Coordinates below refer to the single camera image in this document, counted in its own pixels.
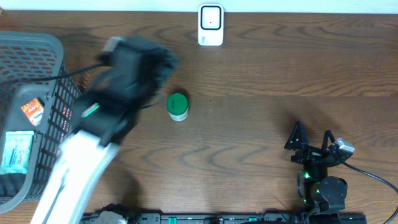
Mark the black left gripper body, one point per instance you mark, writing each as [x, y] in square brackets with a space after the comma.
[155, 71]

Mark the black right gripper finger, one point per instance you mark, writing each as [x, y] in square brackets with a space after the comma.
[328, 136]
[298, 140]

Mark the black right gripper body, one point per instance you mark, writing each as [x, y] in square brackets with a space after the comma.
[310, 155]

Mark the green lid jar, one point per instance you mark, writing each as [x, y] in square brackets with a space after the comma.
[177, 106]

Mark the orange small box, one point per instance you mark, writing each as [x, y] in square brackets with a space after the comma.
[34, 111]

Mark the teal wet wipes pack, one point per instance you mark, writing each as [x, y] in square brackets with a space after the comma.
[16, 153]

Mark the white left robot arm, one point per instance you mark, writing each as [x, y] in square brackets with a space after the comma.
[98, 125]

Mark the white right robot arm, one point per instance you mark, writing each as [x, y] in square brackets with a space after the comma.
[322, 193]

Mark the white barcode scanner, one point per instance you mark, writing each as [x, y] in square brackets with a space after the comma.
[210, 24]

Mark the grey plastic basket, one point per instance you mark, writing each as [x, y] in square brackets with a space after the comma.
[32, 67]

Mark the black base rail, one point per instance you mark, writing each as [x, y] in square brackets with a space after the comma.
[116, 213]

